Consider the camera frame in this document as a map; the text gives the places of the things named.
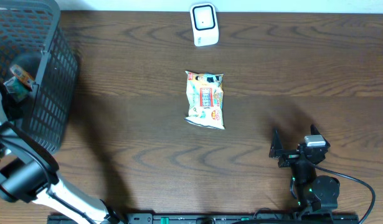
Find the green Kleenex tissue pack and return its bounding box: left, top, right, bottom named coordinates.
left=4, top=77, right=29, bottom=103

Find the yellow snack bag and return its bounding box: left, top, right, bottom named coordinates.
left=184, top=71, right=225, bottom=129

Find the black mounting rail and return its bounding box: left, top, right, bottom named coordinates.
left=47, top=211, right=359, bottom=224

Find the grey plastic mesh basket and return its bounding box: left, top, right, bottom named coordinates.
left=0, top=0, right=78, bottom=154

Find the orange Kleenex tissue pack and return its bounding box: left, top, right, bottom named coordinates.
left=9, top=64, right=35, bottom=90

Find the white barcode scanner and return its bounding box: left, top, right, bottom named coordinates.
left=189, top=3, right=219, bottom=47

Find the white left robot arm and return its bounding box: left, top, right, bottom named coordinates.
left=0, top=82, right=126, bottom=223

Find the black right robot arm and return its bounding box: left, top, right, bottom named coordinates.
left=269, top=124, right=340, bottom=214

